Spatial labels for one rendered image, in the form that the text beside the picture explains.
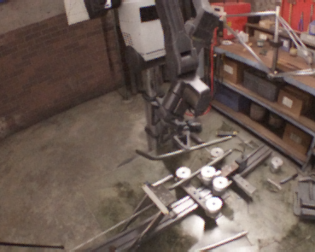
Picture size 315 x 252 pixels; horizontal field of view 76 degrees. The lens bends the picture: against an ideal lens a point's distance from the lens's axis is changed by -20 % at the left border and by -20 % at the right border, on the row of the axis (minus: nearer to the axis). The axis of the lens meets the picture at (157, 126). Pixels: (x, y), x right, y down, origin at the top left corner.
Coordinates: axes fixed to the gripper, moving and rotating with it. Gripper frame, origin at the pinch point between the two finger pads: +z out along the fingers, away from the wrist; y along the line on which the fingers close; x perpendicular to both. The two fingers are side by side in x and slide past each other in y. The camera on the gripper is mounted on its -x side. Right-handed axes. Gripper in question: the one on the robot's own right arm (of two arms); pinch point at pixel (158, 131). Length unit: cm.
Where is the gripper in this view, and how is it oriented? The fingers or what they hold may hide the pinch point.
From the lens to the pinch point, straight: 77.8
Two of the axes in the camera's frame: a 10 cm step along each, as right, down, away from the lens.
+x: -8.8, -2.0, -4.4
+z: -4.0, 8.1, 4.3
